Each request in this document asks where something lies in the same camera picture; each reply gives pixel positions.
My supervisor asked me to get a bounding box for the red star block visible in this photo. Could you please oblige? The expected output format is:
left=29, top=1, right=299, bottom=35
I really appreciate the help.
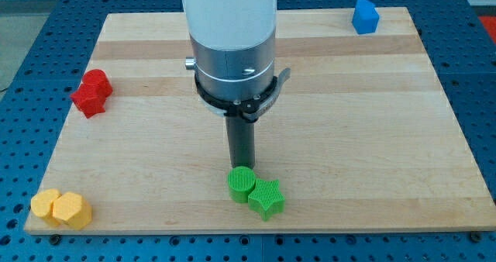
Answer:
left=70, top=84, right=106, bottom=119

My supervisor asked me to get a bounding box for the yellow hexagon block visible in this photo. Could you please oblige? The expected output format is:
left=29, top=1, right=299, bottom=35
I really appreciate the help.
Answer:
left=52, top=191, right=92, bottom=230

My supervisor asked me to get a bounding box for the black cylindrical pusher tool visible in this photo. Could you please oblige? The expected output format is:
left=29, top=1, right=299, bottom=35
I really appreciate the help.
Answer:
left=226, top=117, right=255, bottom=169

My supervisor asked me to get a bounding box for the green cylinder block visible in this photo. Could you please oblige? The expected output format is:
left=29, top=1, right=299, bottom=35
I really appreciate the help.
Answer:
left=227, top=166, right=257, bottom=204

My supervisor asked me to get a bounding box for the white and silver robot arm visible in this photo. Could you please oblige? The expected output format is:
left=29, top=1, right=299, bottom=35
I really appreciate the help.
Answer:
left=182, top=0, right=277, bottom=101

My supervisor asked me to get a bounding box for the red cylinder block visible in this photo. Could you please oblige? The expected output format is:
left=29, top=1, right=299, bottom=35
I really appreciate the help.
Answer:
left=82, top=69, right=113, bottom=98

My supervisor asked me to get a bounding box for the green star block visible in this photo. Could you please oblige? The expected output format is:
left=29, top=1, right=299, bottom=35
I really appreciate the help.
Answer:
left=248, top=178, right=285, bottom=222

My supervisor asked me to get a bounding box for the blue pentagon block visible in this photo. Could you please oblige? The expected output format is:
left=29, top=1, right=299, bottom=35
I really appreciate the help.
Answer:
left=352, top=0, right=380, bottom=35

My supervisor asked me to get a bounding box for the black clamp with lever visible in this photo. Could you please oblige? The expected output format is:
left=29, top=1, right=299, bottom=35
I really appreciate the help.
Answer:
left=194, top=67, right=291, bottom=123

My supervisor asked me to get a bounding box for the wooden board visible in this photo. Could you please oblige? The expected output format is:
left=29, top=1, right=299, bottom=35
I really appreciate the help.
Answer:
left=40, top=7, right=495, bottom=235

